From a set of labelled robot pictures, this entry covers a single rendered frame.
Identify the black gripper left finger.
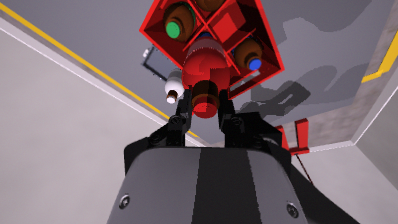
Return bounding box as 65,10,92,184
124,89,193,176

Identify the brown bottle with blue cap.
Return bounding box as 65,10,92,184
231,35,262,70
194,31,213,41

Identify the white bottle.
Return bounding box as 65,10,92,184
165,69,184,103

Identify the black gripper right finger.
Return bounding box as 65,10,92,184
217,89,292,180

